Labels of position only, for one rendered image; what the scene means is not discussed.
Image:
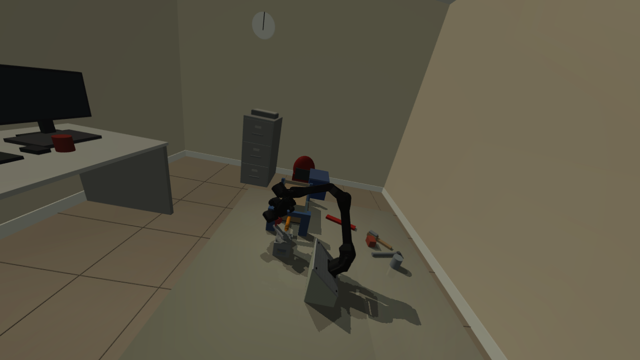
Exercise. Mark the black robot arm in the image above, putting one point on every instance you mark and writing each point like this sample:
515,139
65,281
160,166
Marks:
347,251

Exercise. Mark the grey cylinder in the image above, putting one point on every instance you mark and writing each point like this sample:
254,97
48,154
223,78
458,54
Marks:
396,261

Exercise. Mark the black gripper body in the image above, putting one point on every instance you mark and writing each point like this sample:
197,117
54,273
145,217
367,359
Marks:
270,216

